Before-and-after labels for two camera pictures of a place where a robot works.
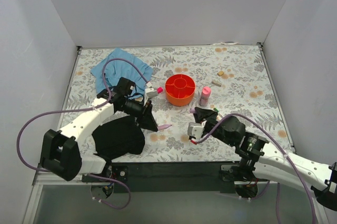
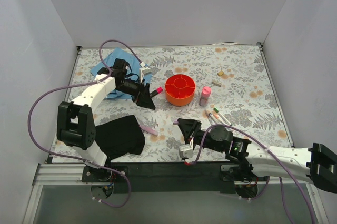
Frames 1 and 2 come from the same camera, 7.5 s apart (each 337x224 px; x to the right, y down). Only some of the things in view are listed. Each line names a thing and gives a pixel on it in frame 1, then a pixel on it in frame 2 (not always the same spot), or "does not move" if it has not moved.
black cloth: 118,138 does not move
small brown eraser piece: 216,83 does not move
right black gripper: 210,119 -> 196,131
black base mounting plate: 162,176 does not move
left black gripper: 144,111 -> 140,92
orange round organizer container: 180,90 does not move
